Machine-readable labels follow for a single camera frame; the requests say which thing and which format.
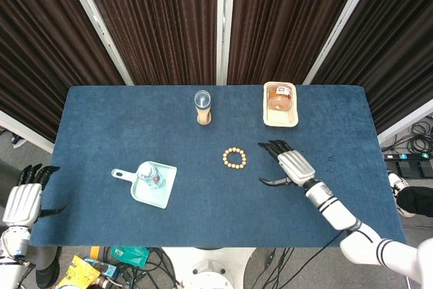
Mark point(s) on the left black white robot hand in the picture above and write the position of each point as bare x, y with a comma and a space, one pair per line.
22, 202

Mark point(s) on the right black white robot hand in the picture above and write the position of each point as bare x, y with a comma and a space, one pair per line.
296, 167

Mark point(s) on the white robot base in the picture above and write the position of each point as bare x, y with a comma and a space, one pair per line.
209, 268

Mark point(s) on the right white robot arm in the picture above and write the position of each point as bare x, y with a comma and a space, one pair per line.
335, 211

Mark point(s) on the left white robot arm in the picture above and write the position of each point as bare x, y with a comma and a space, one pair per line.
15, 240

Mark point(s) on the beige rectangular tray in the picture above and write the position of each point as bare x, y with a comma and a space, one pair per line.
280, 119

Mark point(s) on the jar with red label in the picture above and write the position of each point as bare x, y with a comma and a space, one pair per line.
279, 101

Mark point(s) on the black shoe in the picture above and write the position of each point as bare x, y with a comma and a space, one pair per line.
45, 277

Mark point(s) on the yellow snack bag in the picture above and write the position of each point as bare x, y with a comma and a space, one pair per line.
78, 273

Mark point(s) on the white sneaker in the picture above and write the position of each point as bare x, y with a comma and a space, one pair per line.
394, 182

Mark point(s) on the blue table cloth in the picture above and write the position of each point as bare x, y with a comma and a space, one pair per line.
203, 218

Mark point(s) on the clear cup on wooden base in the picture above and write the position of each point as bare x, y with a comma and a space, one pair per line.
203, 113

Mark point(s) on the blue snack packet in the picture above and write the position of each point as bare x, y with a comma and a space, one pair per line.
108, 268

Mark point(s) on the green snack bag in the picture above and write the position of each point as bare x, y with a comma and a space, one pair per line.
130, 256

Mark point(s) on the black foot pedal box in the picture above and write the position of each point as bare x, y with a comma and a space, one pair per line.
419, 169

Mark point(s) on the light green plastic dustpan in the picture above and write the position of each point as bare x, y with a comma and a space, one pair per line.
149, 198

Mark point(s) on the black trouser leg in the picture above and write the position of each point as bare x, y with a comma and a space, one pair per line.
419, 201

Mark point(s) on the crumpled clear plastic bottle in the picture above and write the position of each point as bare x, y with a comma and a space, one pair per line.
150, 174

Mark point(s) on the dark brown pleated curtain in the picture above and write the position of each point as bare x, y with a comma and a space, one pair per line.
40, 48
152, 25
389, 48
280, 25

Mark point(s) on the white metal frame rail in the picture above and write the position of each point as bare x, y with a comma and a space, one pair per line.
23, 130
406, 121

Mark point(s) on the white metal frame post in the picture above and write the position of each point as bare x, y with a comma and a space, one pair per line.
223, 32
99, 28
339, 28

